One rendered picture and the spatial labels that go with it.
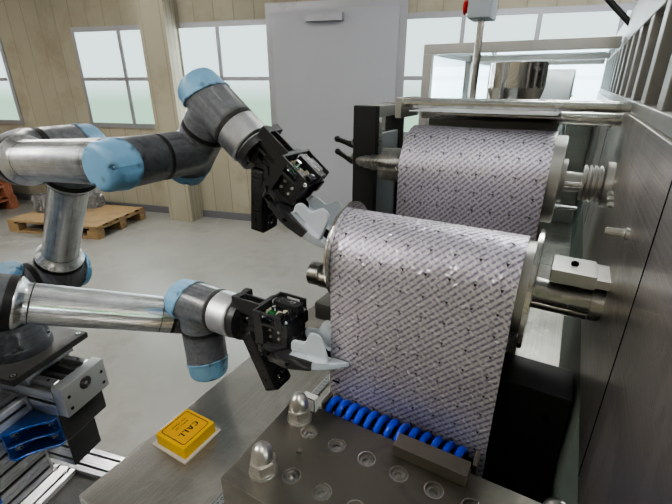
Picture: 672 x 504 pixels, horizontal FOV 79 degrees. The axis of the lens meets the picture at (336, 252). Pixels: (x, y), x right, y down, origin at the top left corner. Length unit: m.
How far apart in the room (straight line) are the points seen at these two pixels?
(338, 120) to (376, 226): 3.68
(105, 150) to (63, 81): 5.41
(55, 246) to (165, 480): 0.70
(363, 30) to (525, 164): 3.55
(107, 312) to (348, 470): 0.54
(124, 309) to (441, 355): 0.60
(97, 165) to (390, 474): 0.57
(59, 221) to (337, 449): 0.87
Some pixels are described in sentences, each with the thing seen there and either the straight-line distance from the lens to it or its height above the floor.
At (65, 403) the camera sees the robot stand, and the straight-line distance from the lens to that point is 1.30.
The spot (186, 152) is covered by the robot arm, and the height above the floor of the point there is 1.38.
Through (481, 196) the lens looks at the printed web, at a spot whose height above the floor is 1.31.
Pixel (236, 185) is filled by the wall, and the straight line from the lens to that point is 4.84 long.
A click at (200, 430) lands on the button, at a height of 0.92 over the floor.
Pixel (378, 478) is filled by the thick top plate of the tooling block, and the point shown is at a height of 1.03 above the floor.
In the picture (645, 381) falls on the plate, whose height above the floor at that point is 1.32.
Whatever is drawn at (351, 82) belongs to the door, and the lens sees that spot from 4.16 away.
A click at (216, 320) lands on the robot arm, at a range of 0.71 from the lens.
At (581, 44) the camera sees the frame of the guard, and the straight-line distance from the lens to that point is 1.47.
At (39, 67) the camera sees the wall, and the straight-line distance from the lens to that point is 6.30.
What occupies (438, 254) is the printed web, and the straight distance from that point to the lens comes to 0.51.
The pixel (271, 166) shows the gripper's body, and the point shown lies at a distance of 0.66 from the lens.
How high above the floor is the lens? 1.48
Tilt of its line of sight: 22 degrees down
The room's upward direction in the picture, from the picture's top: straight up
